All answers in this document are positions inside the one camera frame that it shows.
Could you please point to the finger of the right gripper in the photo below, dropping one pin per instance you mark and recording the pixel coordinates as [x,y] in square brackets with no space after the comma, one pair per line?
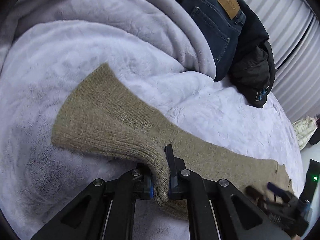
[278,192]
[260,198]

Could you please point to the cream puffer jacket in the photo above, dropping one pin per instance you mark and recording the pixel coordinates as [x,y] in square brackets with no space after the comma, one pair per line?
[304,130]

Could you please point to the dark blue jeans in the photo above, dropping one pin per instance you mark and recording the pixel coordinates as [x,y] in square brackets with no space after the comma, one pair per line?
[221,22]

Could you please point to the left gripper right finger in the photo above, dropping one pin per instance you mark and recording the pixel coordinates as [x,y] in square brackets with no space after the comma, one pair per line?
[217,209]

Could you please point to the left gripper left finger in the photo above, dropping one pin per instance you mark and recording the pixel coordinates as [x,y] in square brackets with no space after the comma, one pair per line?
[103,210]

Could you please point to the brown knit sweater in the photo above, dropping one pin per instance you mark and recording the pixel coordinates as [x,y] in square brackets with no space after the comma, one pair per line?
[102,116]

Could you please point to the grey folded blanket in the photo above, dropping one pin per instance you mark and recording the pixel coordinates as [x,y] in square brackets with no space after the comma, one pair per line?
[162,23]

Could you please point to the black jacket pile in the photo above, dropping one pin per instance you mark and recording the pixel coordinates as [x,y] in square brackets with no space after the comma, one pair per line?
[252,70]

